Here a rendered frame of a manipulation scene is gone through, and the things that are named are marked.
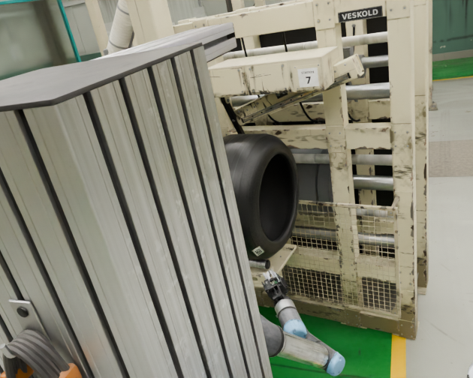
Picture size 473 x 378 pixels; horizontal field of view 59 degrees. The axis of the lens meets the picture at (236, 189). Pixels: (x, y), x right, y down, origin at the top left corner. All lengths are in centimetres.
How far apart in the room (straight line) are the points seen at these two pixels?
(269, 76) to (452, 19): 885
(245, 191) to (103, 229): 144
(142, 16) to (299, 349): 145
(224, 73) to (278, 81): 28
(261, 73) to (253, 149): 38
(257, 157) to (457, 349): 173
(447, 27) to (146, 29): 916
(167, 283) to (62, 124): 19
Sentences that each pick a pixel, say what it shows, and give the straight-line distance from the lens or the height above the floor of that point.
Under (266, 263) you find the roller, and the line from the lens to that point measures 203.
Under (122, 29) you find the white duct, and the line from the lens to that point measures 246.
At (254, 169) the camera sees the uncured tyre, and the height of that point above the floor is 140.
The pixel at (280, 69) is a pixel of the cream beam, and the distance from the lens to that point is 196.
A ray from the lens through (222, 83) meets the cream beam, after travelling 212.
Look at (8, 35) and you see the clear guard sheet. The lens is 194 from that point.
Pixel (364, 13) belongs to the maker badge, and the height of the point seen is 190.
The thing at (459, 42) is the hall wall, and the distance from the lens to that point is 1075.
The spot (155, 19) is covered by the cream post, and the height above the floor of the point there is 205.
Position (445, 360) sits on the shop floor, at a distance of 285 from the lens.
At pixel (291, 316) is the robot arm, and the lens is 157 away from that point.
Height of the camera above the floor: 207
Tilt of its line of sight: 24 degrees down
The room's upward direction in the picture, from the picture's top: 12 degrees counter-clockwise
